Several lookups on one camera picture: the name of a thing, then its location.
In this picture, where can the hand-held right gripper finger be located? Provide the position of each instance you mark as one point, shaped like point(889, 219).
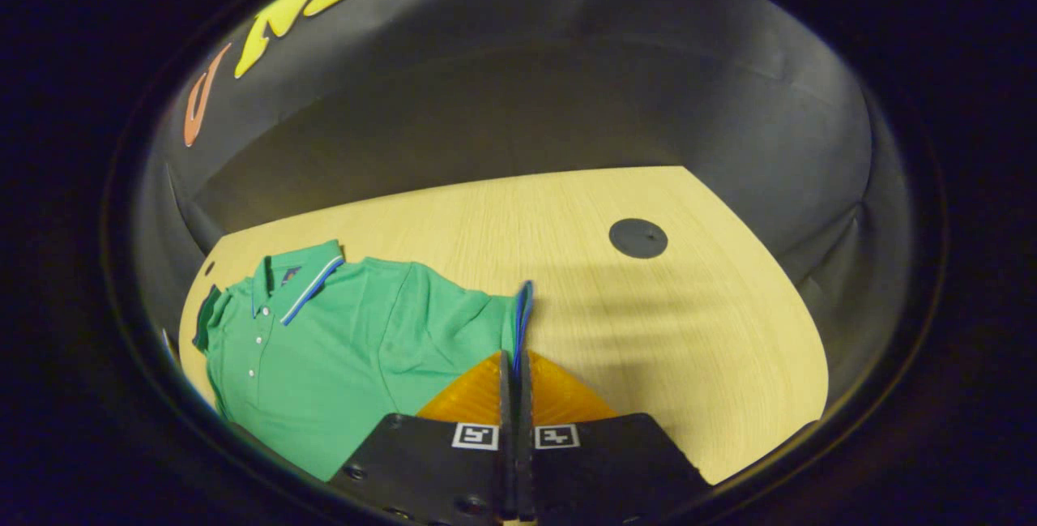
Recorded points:
point(525, 461)
point(505, 445)

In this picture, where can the green T-shirt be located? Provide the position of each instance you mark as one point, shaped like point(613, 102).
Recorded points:
point(364, 348)

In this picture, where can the black backdrop cloth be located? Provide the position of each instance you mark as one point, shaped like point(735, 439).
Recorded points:
point(527, 104)

